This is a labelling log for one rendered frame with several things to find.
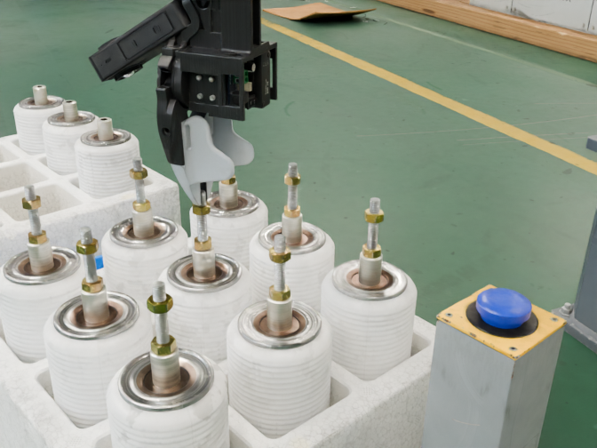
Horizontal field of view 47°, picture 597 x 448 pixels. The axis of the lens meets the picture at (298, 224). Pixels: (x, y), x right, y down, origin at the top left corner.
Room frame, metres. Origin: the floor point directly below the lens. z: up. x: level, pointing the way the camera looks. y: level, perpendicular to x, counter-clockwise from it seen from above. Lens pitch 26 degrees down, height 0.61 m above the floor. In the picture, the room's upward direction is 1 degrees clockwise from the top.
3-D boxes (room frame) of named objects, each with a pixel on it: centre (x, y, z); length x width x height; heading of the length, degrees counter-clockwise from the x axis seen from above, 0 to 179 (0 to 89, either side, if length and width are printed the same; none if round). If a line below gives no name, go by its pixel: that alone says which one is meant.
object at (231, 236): (0.77, 0.09, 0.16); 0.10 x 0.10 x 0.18
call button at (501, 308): (0.44, -0.16, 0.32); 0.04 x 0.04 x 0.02
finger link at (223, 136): (0.62, 0.07, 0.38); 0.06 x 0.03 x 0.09; 69
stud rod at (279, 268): (0.52, 0.02, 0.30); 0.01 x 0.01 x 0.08
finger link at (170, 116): (0.59, 0.11, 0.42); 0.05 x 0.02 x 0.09; 159
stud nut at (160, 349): (0.44, 0.10, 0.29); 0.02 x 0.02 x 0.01; 44
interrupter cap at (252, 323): (0.52, 0.02, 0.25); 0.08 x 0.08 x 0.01
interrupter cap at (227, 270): (0.61, 0.09, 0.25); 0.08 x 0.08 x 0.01
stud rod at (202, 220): (0.61, 0.09, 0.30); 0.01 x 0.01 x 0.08
